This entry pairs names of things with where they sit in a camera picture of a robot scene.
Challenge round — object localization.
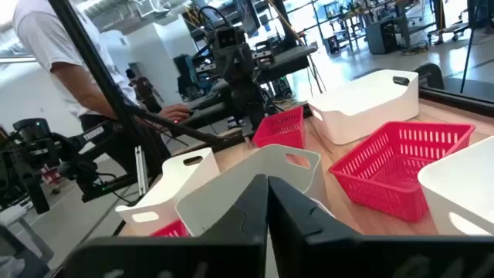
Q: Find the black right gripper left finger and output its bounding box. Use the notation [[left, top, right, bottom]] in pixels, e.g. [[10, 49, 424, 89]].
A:
[[61, 174, 269, 278]]

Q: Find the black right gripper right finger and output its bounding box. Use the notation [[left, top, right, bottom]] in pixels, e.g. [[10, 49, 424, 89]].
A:
[[268, 176, 494, 278]]

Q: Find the red slotted plastic basket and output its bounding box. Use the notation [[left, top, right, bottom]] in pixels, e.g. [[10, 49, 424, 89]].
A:
[[328, 120, 477, 224], [251, 105, 307, 150], [150, 219, 191, 238]]

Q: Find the white plastic basket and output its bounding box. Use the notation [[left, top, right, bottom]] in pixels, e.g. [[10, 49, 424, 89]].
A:
[[175, 144, 330, 237], [307, 69, 421, 146], [417, 135, 494, 236], [114, 147, 222, 237]]

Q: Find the black workbench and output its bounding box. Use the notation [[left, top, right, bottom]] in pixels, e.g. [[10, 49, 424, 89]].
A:
[[252, 44, 320, 84]]

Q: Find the person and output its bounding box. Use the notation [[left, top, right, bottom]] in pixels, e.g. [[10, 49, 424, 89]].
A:
[[125, 68, 164, 114], [12, 0, 191, 177]]

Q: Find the grey cabinet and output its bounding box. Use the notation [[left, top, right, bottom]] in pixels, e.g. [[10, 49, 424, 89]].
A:
[[365, 18, 399, 55]]

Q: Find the black chair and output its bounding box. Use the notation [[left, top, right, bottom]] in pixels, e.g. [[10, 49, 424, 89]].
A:
[[413, 63, 446, 90]]

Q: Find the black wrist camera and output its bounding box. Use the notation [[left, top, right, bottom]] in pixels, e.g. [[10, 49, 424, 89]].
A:
[[214, 26, 247, 49]]

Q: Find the aluminium bracket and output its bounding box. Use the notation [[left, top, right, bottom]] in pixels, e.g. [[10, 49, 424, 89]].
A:
[[134, 145, 151, 197]]

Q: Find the black rig frame strut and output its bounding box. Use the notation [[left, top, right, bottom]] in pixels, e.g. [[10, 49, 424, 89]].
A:
[[47, 0, 250, 177]]

